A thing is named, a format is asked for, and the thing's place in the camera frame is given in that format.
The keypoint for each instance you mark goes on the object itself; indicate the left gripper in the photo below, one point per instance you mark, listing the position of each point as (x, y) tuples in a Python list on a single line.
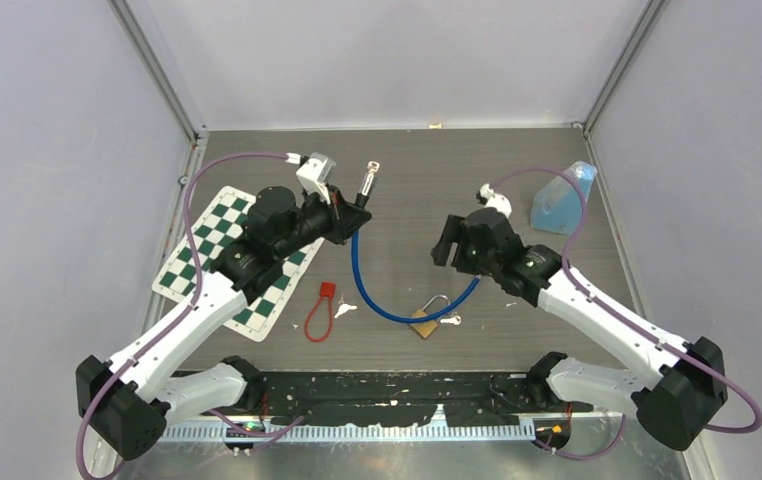
[(343, 217)]

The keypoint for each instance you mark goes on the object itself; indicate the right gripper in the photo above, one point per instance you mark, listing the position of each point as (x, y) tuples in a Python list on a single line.
[(454, 232)]

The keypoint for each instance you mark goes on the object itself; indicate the red lock keys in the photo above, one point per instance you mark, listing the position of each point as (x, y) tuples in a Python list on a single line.
[(343, 308)]

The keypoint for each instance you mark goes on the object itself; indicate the brass padlock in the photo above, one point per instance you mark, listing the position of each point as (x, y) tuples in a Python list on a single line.
[(425, 329)]

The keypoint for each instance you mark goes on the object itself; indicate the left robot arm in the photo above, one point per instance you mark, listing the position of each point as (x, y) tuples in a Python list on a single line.
[(131, 398)]

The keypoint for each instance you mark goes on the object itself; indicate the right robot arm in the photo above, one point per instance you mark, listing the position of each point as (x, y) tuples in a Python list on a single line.
[(671, 386)]

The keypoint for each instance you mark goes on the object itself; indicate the blue mesh bag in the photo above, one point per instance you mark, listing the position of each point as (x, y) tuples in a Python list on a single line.
[(556, 208)]

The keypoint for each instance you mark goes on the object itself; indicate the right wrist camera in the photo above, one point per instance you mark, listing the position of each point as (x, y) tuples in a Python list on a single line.
[(491, 198)]

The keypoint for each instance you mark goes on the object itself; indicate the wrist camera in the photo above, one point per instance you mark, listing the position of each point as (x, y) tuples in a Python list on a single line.
[(313, 175), (491, 198)]

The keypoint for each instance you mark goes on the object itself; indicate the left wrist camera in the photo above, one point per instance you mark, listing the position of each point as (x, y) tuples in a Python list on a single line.
[(313, 175)]

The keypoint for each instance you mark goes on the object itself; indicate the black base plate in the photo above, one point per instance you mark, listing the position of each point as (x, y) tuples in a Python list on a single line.
[(399, 399)]

